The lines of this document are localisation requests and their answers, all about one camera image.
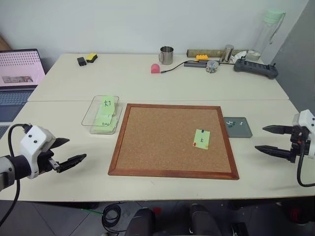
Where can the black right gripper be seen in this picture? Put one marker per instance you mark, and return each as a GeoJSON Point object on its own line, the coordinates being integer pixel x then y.
{"type": "Point", "coordinates": [299, 137]}

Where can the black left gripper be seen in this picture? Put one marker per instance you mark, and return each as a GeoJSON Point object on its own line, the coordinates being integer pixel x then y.
{"type": "Point", "coordinates": [46, 161]}

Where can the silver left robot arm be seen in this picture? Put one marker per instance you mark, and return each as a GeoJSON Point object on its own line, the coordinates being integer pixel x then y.
{"type": "Point", "coordinates": [6, 169]}

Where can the green note with writing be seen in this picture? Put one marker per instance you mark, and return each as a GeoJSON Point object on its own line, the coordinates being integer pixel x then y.
{"type": "Point", "coordinates": [104, 123]}
{"type": "Point", "coordinates": [107, 104]}

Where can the green paper note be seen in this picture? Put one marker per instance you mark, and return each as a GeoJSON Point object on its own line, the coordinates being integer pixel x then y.
{"type": "Point", "coordinates": [201, 138]}

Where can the wood-framed cork board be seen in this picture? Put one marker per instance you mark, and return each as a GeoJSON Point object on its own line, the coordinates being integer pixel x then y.
{"type": "Point", "coordinates": [162, 140]}

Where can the clear jar of pins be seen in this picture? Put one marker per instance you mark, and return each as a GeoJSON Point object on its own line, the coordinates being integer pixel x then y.
{"type": "Point", "coordinates": [212, 67]}

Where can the clear plastic tray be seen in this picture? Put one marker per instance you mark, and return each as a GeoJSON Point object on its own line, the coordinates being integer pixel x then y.
{"type": "Point", "coordinates": [91, 123]}

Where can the grey square tray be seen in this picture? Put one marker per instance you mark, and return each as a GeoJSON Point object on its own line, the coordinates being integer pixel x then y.
{"type": "Point", "coordinates": [240, 130]}

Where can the dark grey remote controller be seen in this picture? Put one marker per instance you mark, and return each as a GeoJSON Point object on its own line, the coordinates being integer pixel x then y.
{"type": "Point", "coordinates": [254, 68]}

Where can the small clear glass jar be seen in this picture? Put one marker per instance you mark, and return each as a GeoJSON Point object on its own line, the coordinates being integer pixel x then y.
{"type": "Point", "coordinates": [253, 55]}

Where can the small black box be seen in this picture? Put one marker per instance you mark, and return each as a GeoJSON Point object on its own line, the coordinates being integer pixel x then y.
{"type": "Point", "coordinates": [81, 61]}

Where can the white crumpled cloth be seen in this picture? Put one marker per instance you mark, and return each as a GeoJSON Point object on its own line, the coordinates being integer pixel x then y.
{"type": "Point", "coordinates": [238, 56]}

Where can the laptop with pink screen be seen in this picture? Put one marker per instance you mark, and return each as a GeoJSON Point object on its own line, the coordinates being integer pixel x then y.
{"type": "Point", "coordinates": [17, 73]}

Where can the yellow and black eraser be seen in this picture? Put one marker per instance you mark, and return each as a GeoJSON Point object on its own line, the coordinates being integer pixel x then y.
{"type": "Point", "coordinates": [91, 57]}

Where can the steel cylinder tumbler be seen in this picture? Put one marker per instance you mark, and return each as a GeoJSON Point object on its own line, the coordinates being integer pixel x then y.
{"type": "Point", "coordinates": [227, 52]}

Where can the dark rounded shape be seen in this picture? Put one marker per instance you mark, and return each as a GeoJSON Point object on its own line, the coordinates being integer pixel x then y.
{"type": "Point", "coordinates": [140, 222]}
{"type": "Point", "coordinates": [203, 221]}

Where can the clear bottle with green lid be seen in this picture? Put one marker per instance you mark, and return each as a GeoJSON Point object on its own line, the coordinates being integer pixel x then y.
{"type": "Point", "coordinates": [267, 34]}

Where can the grey USB hub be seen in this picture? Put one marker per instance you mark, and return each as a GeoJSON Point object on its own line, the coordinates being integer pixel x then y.
{"type": "Point", "coordinates": [195, 64]}

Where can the yellow toy brick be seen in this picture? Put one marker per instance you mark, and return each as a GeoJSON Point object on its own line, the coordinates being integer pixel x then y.
{"type": "Point", "coordinates": [202, 58]}

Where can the pink rounded block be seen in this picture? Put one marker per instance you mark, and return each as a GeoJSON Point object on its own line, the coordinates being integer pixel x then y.
{"type": "Point", "coordinates": [155, 69]}

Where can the stainless steel mug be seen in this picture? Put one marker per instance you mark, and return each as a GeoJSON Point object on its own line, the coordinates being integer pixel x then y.
{"type": "Point", "coordinates": [167, 56]}

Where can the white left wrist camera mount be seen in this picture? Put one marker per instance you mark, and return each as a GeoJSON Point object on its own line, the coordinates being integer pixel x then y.
{"type": "Point", "coordinates": [34, 140]}

